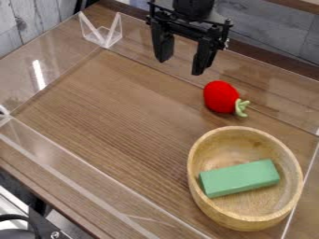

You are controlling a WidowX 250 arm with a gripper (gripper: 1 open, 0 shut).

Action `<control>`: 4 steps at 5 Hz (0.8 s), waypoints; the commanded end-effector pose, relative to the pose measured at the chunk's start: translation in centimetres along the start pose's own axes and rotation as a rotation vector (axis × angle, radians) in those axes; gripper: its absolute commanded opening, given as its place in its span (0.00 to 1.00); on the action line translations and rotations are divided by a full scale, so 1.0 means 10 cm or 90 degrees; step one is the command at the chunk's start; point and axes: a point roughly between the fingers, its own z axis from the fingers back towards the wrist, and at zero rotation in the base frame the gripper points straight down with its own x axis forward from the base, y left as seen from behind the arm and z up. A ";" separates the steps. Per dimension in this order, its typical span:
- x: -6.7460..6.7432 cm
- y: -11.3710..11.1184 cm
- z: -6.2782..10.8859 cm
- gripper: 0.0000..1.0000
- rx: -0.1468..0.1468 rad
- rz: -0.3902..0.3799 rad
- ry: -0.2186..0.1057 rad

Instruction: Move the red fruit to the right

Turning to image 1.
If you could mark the clear acrylic tray enclosure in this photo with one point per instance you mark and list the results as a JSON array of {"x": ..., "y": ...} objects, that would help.
[{"x": 101, "y": 123}]

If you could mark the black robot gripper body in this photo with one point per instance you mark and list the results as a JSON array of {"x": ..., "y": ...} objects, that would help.
[{"x": 190, "y": 18}]

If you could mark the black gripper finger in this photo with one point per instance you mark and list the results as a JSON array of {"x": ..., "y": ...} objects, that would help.
[
  {"x": 204, "y": 56},
  {"x": 162, "y": 41}
]

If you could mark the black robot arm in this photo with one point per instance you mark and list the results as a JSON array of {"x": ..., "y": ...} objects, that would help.
[{"x": 192, "y": 19}]

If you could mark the black metal bracket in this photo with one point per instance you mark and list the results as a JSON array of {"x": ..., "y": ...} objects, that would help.
[{"x": 48, "y": 231}]

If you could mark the green rectangular block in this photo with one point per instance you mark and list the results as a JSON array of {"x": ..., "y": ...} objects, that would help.
[{"x": 237, "y": 178}]

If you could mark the red knitted strawberry toy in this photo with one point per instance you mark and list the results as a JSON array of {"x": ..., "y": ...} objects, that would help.
[{"x": 222, "y": 100}]

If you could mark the wooden bowl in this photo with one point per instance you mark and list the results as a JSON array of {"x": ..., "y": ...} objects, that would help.
[{"x": 256, "y": 209}]

